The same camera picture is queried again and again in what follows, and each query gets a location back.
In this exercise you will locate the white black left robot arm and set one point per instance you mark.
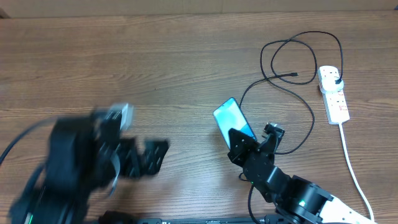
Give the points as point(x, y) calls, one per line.
point(85, 153)

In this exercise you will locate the smartphone with lit screen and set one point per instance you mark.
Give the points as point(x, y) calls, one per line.
point(229, 115)

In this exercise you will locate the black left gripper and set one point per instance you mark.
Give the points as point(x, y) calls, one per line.
point(155, 154)

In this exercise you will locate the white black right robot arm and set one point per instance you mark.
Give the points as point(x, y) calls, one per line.
point(297, 200)

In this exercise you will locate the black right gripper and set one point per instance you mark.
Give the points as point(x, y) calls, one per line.
point(242, 147)

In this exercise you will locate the white power strip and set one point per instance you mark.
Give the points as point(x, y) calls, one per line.
point(335, 103)

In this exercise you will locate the white charger adapter plug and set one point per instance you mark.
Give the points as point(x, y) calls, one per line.
point(330, 85)

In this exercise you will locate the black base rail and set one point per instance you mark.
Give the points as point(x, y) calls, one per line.
point(112, 217)

